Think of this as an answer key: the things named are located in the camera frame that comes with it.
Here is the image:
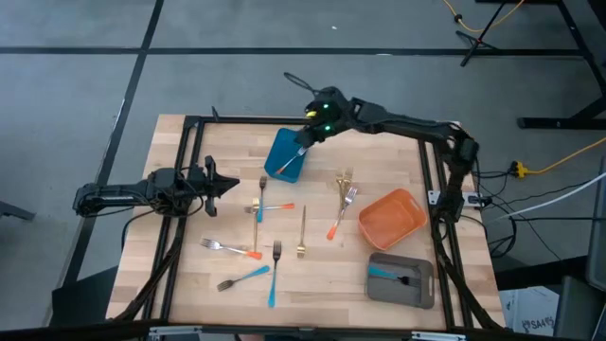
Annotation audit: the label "black aluminium table frame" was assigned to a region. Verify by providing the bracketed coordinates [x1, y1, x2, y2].
[140, 106, 474, 332]

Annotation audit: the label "white cardboard box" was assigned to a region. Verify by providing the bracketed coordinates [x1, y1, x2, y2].
[499, 286, 561, 338]

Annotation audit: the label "dark grey case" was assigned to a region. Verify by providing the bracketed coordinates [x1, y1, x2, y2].
[553, 274, 606, 341]

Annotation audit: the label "orange-handled silver fork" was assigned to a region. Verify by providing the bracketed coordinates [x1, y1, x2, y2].
[199, 237, 263, 261]
[242, 202, 296, 215]
[276, 145, 310, 176]
[326, 185, 359, 242]

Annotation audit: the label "teal handle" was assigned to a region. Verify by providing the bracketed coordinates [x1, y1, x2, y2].
[216, 264, 272, 293]

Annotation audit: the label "grey plastic bin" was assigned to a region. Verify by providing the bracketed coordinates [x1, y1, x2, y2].
[365, 251, 436, 311]

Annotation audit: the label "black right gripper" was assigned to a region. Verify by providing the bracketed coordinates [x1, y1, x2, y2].
[295, 86, 354, 151]

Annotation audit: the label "black furniture leg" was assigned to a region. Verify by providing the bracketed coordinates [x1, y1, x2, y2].
[0, 200, 37, 223]

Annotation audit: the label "black table leg frame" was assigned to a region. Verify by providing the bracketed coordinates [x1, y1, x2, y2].
[515, 0, 606, 132]

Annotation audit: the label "white cable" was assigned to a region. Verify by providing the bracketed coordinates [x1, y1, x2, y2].
[491, 170, 606, 222]

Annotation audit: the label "blue-handled black fork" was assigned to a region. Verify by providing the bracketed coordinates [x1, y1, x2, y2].
[367, 265, 420, 289]
[267, 239, 283, 310]
[258, 175, 269, 224]

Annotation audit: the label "black floor plate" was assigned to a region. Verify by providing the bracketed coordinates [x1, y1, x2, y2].
[49, 264, 119, 328]

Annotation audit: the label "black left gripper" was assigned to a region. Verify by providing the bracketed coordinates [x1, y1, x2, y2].
[186, 154, 241, 218]

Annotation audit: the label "black floor cables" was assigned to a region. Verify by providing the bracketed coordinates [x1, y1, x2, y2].
[472, 168, 606, 260]

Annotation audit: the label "yellow power plug cable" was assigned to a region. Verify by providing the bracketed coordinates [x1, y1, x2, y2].
[509, 135, 606, 180]

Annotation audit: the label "teal plastic bin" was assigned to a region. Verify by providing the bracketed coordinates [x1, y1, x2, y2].
[263, 126, 309, 185]

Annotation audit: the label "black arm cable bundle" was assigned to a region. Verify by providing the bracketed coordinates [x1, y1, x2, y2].
[433, 207, 506, 332]
[112, 207, 186, 323]

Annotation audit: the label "black tripod stand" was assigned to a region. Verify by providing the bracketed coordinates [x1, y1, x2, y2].
[454, 0, 499, 68]

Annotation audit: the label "yellow extension cable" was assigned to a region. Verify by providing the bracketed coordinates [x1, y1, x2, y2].
[441, 0, 526, 34]

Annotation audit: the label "orange plastic bin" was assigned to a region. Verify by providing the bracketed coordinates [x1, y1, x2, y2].
[357, 188, 429, 252]

